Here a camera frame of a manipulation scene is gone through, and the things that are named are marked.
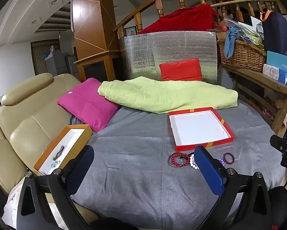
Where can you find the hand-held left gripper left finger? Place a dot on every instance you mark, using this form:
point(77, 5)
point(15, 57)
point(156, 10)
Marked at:
point(82, 164)

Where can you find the blue cloth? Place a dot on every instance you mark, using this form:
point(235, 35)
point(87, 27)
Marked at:
point(229, 43)

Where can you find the white patterned box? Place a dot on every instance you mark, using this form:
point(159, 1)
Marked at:
point(271, 71)

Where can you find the silver bangle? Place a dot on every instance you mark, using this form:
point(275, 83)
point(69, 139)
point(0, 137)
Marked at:
point(168, 160)

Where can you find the framed picture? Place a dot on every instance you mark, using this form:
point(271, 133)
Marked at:
point(130, 31)

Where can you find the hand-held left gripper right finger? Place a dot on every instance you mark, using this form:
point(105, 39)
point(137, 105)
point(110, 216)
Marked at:
point(208, 172)

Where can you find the wooden bench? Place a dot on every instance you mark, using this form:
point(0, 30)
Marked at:
point(265, 79)

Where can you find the navy bag with orange trim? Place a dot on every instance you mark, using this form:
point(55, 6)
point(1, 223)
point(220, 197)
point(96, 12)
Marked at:
point(275, 33)

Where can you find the silver foil insulation panel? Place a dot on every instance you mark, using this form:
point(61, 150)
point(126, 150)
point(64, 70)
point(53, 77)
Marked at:
point(169, 45)

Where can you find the tall grey refrigerator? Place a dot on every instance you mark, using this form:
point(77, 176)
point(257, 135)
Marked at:
point(54, 63)

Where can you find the white cloth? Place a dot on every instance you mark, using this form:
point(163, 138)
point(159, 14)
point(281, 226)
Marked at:
point(11, 206)

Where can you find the pink cushion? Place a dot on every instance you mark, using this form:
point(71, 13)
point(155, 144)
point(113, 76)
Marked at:
point(90, 105)

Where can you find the red shallow box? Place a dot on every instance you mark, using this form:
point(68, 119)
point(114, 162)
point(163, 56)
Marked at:
point(198, 127)

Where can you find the clear plastic bag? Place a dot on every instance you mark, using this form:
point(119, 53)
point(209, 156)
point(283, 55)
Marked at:
point(252, 38)

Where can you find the wicker basket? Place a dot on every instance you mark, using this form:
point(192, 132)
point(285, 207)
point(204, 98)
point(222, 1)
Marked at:
point(244, 55)

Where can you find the dark red bangle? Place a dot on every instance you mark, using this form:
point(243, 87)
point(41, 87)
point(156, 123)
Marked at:
point(223, 158)

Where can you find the light green blanket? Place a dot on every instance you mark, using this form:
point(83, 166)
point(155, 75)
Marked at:
point(157, 95)

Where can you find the small blue earrings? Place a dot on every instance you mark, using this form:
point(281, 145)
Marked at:
point(54, 164)

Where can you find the beige leather sofa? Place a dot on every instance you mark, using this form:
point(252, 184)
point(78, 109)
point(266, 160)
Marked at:
point(26, 124)

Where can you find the red cushion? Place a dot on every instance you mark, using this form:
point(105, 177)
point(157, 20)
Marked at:
point(181, 69)

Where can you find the small grey refrigerator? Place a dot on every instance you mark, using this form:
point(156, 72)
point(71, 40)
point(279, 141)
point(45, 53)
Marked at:
point(71, 64)

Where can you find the blue cardboard box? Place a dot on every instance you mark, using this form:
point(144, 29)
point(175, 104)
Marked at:
point(280, 62)

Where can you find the grey wristwatch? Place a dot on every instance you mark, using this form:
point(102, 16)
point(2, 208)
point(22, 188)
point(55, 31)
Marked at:
point(59, 152)

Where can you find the wooden stair railing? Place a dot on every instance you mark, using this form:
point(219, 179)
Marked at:
point(138, 19)

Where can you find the red cloth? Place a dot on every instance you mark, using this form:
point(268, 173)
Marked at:
point(186, 19)

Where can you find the wooden column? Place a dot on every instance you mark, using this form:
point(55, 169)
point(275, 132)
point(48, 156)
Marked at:
point(93, 16)

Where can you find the orange box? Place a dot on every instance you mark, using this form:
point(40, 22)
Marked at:
point(68, 135)

